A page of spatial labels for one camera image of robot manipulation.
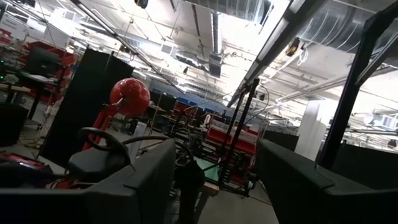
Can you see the red shelving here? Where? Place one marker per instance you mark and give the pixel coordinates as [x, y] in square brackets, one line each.
[217, 135]

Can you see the red black tool case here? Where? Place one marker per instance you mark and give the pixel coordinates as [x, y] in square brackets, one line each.
[18, 158]

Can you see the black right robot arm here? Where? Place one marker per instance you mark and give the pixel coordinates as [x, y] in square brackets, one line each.
[93, 163]

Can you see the black monitor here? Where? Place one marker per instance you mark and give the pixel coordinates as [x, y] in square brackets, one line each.
[42, 62]

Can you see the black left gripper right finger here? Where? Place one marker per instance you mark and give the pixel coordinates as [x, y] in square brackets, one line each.
[311, 202]

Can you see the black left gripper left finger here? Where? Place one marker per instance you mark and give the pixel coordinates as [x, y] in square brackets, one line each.
[124, 208]

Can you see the green table mat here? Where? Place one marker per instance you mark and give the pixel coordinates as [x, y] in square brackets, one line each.
[206, 169]

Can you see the red desk lamp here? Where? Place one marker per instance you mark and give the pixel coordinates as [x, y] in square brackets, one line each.
[130, 96]

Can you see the black partition panel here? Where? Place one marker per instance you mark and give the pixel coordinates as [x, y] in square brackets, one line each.
[81, 102]
[367, 168]

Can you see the black box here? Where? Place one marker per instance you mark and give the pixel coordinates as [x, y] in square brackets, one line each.
[12, 124]

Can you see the black metal table frame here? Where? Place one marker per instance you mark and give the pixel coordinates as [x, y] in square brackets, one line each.
[348, 93]

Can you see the silver ventilation duct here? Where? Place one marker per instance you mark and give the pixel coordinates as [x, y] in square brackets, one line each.
[335, 28]
[236, 9]

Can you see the yellow black hanging plug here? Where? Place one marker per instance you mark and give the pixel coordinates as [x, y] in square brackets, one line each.
[293, 47]

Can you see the black metal post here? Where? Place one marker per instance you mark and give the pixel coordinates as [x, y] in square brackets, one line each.
[238, 130]

